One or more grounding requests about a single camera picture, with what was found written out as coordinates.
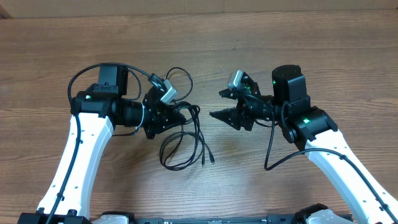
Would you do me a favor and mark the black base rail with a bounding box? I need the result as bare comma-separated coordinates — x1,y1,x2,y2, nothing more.
133,214,297,224

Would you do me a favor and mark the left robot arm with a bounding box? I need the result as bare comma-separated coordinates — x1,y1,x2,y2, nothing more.
18,62,185,223

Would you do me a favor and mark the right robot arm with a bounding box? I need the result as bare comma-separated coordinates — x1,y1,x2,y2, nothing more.
210,65,397,223

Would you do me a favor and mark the black USB cable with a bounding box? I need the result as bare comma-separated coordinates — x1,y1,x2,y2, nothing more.
159,67,216,171

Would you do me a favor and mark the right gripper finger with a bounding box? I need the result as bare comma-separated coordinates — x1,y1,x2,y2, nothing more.
210,108,241,128
219,88,239,100

